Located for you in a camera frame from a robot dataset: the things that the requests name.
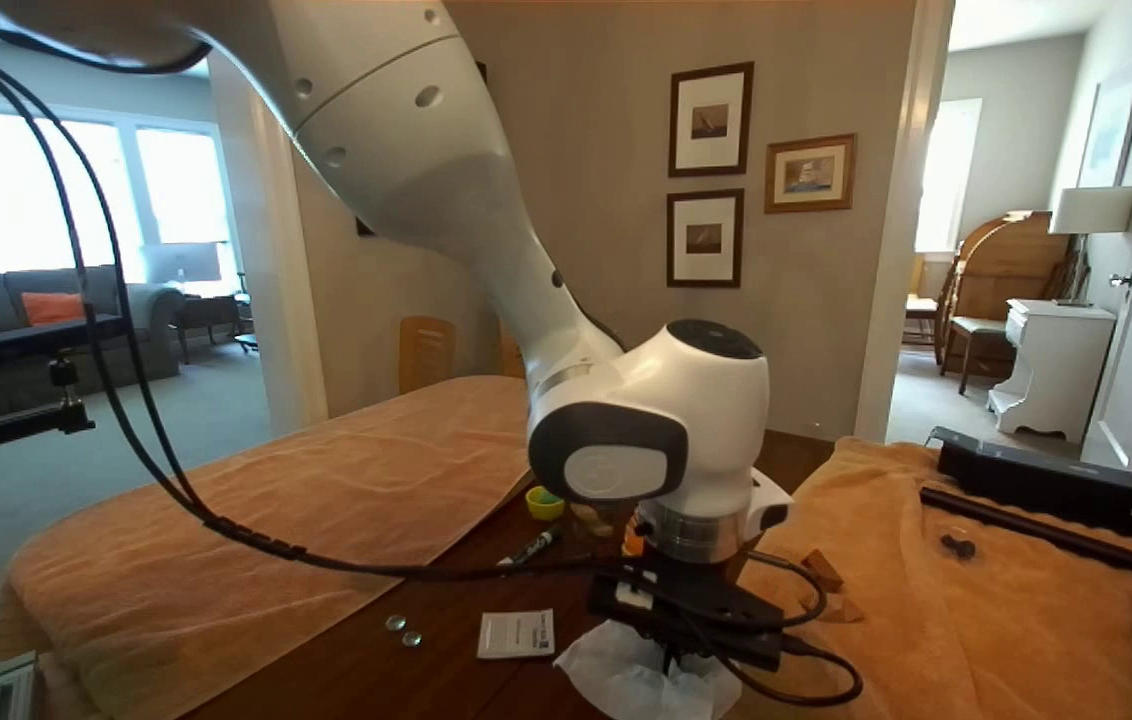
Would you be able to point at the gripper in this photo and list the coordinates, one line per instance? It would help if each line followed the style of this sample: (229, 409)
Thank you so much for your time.
(696, 575)

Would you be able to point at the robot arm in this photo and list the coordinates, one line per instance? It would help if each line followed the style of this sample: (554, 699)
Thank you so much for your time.
(446, 170)

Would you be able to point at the white paper towel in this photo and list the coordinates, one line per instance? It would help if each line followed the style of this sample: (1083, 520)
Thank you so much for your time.
(626, 680)

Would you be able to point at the wide orange towel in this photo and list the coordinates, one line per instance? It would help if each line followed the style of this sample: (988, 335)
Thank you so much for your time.
(976, 640)

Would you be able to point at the long orange towel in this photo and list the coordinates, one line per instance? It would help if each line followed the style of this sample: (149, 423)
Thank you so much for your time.
(276, 520)

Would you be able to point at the wooden block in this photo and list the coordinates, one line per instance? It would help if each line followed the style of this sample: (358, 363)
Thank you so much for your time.
(843, 609)
(823, 570)

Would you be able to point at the yellow-green small cup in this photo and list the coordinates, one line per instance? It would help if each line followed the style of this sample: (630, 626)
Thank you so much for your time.
(544, 503)

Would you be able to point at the black marker pen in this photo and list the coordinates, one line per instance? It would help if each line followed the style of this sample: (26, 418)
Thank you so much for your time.
(529, 548)

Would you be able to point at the white paper packet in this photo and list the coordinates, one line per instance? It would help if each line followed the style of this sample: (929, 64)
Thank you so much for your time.
(516, 634)

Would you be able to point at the black screw knob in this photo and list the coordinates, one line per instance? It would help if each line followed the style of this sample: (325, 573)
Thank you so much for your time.
(958, 546)

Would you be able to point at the black rod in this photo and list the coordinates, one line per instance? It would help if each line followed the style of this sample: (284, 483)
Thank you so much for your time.
(1026, 525)

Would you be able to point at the small dark framed picture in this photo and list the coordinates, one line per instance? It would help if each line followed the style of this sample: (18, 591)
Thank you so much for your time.
(704, 238)

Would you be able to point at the wooden chair back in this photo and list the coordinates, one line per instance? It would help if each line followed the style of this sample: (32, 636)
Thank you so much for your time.
(426, 352)

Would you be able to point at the wooden chair with cushion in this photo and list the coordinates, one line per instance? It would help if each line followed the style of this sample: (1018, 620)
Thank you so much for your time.
(976, 335)

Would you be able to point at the long black box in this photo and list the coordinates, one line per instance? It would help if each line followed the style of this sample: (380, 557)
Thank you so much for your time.
(1076, 490)

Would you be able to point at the white cabinet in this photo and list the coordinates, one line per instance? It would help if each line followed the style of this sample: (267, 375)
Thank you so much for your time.
(1056, 365)

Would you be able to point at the gold framed picture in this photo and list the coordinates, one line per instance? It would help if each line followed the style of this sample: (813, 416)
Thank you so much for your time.
(810, 174)

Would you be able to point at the wooden roll-top desk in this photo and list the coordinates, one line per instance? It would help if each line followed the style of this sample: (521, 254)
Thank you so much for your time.
(1011, 260)

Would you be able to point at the tall dark framed picture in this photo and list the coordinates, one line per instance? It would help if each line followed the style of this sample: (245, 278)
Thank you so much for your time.
(711, 120)

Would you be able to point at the narrow window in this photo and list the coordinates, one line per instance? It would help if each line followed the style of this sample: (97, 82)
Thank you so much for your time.
(948, 175)

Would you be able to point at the table lamp white shade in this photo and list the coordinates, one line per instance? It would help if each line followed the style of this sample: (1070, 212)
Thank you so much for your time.
(1092, 210)

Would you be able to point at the dark side table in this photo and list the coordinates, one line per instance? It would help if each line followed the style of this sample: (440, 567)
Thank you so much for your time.
(206, 312)

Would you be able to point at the orange pillow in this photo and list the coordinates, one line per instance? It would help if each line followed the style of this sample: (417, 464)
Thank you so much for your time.
(53, 307)

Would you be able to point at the large window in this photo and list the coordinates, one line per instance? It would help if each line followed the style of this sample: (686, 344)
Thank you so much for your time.
(16, 190)

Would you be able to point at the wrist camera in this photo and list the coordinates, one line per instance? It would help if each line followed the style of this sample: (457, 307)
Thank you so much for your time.
(716, 620)

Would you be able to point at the large framed wall picture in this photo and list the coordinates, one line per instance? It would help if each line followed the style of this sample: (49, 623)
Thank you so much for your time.
(1116, 120)

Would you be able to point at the camera on mount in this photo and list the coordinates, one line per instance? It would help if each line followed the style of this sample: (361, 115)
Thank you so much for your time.
(16, 345)

